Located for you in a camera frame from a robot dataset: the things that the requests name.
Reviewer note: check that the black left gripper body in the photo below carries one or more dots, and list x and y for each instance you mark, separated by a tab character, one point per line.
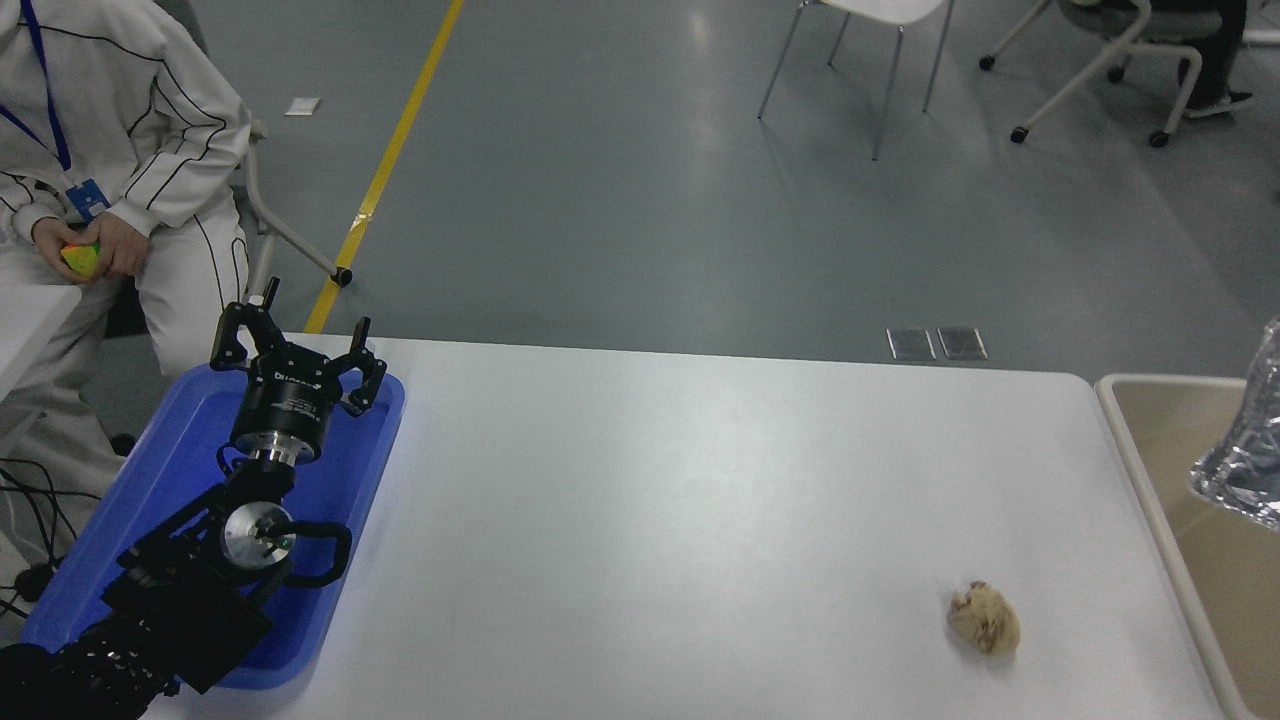
285	405

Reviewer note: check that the multicoloured puzzle cube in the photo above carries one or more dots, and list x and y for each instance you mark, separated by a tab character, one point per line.
82	259

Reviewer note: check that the silver foil tray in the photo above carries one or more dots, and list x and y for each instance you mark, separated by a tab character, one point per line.
1250	460

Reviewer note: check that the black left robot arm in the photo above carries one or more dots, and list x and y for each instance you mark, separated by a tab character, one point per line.
190	600

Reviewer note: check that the metal floor plate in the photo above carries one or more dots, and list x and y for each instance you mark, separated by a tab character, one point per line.
910	344
962	342

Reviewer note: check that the person's left hand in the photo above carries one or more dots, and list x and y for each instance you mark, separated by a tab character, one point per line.
125	248

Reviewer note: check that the person's right hand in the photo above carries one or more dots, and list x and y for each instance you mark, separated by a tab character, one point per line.
52	235

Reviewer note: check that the blue plastic tray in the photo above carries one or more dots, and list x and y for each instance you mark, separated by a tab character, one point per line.
170	460

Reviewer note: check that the white side table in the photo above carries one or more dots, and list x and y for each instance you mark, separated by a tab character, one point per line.
35	325

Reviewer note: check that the seated person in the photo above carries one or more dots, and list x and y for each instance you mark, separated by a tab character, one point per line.
130	90

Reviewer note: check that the white chair with metal legs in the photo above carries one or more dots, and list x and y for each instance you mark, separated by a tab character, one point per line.
890	6

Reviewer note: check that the large pale bin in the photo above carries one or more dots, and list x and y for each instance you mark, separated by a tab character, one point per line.
1160	430

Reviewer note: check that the person in background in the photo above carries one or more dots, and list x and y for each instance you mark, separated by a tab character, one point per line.
1215	60

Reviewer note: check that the white furniture foot bar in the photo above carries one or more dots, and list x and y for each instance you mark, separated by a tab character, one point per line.
1262	37

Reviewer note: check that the white frame caster chair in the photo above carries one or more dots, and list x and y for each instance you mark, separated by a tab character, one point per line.
290	240

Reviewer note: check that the white frame rolling chair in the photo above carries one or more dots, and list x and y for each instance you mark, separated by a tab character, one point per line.
1078	84

